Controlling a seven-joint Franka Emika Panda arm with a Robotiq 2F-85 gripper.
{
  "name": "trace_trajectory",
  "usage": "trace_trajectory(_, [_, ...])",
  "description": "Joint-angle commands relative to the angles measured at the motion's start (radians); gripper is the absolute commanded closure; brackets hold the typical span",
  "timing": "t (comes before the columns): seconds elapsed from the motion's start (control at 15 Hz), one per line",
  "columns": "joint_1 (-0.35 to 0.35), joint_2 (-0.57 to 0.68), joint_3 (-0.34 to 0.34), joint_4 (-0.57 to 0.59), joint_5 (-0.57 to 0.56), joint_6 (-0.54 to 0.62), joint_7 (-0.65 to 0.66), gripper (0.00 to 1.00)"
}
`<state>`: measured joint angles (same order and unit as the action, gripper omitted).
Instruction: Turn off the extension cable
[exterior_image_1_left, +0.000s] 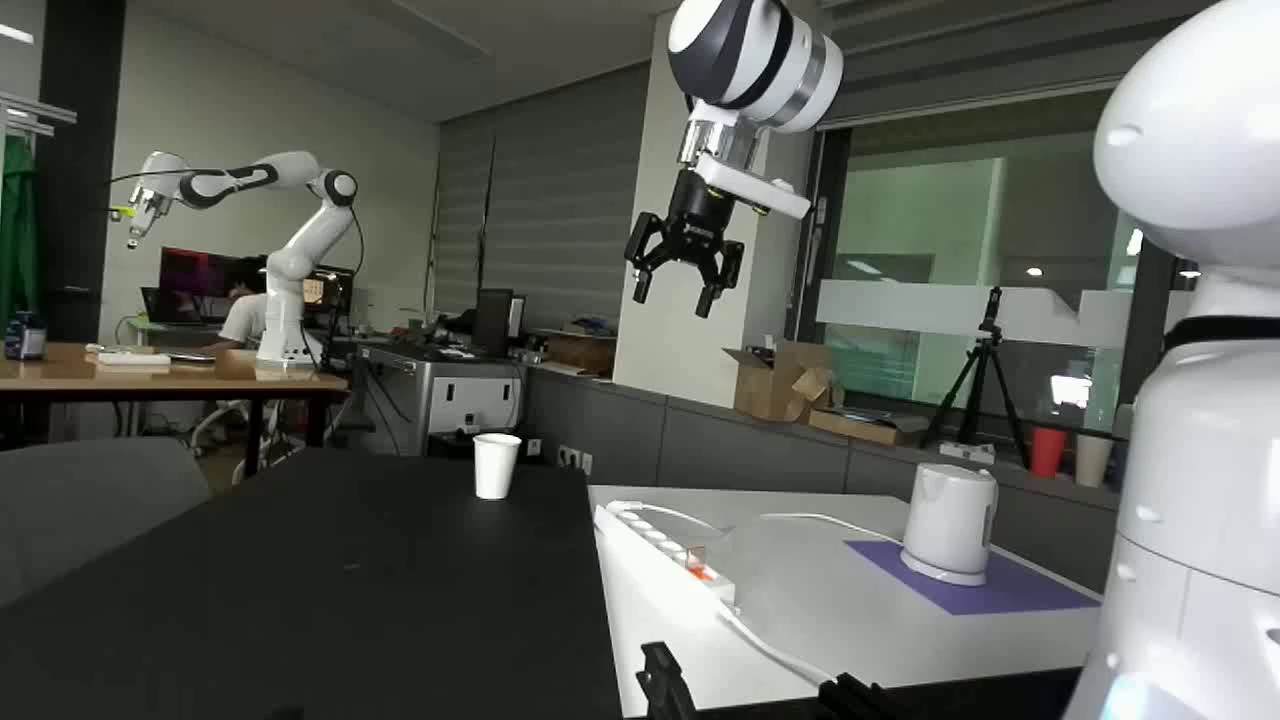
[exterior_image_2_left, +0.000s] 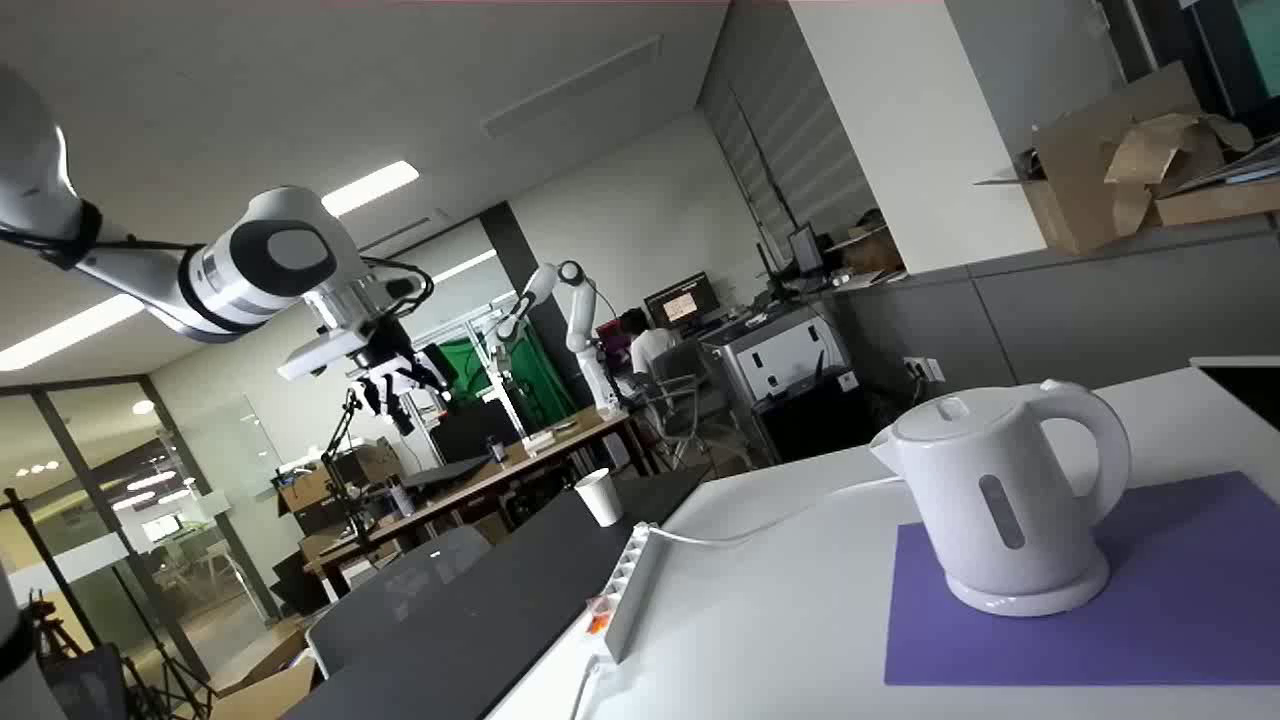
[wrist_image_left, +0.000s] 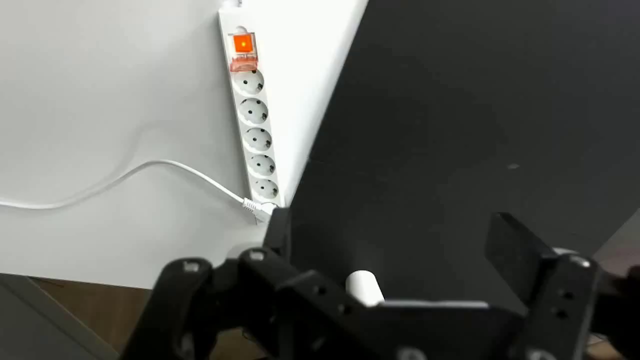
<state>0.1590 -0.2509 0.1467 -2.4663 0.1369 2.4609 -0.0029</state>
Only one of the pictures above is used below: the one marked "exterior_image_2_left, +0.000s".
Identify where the thin white kettle cord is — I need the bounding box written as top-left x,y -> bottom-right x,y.
652,475 -> 910,547

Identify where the mesh office chair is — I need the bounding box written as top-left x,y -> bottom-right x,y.
644,347 -> 752,473

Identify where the computer monitor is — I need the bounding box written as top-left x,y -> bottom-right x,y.
639,269 -> 722,337

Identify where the white paper cup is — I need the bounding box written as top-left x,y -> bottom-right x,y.
570,465 -> 626,533

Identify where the person in white shirt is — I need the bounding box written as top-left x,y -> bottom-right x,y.
621,307 -> 693,382

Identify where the long ceiling light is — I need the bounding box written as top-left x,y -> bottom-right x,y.
0,290 -> 148,377
317,157 -> 423,219

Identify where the black camera tripod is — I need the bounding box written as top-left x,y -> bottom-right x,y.
23,533 -> 219,720

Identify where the purple mat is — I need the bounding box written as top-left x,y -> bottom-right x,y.
881,468 -> 1280,692

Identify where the white electric kettle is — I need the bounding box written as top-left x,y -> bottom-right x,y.
868,377 -> 1136,618

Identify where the wooden desk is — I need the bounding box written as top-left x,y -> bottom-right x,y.
298,404 -> 630,602

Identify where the large cardboard box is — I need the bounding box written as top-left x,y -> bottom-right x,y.
976,56 -> 1261,257

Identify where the white power strip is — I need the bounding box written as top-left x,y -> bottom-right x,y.
584,519 -> 671,668

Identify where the flat cardboard box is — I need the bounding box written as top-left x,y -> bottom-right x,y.
1150,174 -> 1280,230

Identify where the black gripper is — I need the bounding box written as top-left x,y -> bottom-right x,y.
347,307 -> 454,438

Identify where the white metal cabinet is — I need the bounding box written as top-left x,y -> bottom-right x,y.
714,305 -> 861,412

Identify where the white power strip cord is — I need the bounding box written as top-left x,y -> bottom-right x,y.
562,653 -> 606,720

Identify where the green cloth screen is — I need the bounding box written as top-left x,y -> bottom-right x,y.
430,324 -> 578,436

